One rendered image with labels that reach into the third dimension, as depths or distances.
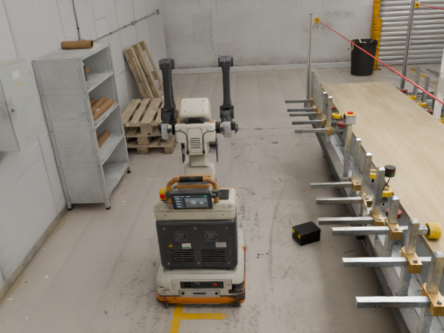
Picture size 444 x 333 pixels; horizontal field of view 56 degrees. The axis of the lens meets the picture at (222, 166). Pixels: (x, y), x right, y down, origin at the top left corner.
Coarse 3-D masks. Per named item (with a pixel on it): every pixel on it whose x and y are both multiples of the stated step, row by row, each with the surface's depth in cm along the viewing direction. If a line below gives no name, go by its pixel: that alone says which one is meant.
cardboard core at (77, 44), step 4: (76, 40) 414; (80, 40) 413; (84, 40) 412; (88, 40) 412; (64, 44) 413; (68, 44) 412; (72, 44) 412; (76, 44) 412; (80, 44) 412; (84, 44) 411; (88, 44) 411; (92, 44) 418; (64, 48) 415; (68, 48) 415; (72, 48) 415; (76, 48) 415; (80, 48) 416; (84, 48) 416
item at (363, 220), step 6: (318, 222) 236; (324, 222) 236; (330, 222) 236; (336, 222) 236; (342, 222) 235; (348, 222) 235; (354, 222) 235; (360, 222) 235; (366, 222) 235; (372, 222) 234
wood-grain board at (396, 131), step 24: (336, 96) 443; (360, 96) 439; (384, 96) 434; (360, 120) 372; (384, 120) 368; (408, 120) 365; (432, 120) 362; (384, 144) 320; (408, 144) 317; (432, 144) 315; (408, 168) 280; (432, 168) 278; (408, 192) 251; (432, 192) 249; (408, 216) 228; (432, 216) 226; (432, 240) 206
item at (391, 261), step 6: (342, 258) 189; (348, 258) 188; (354, 258) 188; (360, 258) 188; (366, 258) 187; (372, 258) 187; (378, 258) 187; (384, 258) 187; (390, 258) 186; (396, 258) 186; (402, 258) 186; (420, 258) 185; (426, 258) 185; (348, 264) 187; (354, 264) 186; (360, 264) 186; (366, 264) 186; (372, 264) 186; (378, 264) 186; (384, 264) 186; (390, 264) 185; (396, 264) 185; (402, 264) 185; (426, 264) 184
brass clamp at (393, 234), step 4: (384, 220) 216; (388, 224) 209; (392, 224) 209; (396, 224) 209; (392, 228) 206; (392, 232) 203; (396, 232) 203; (400, 232) 203; (392, 236) 204; (396, 236) 204; (400, 236) 204
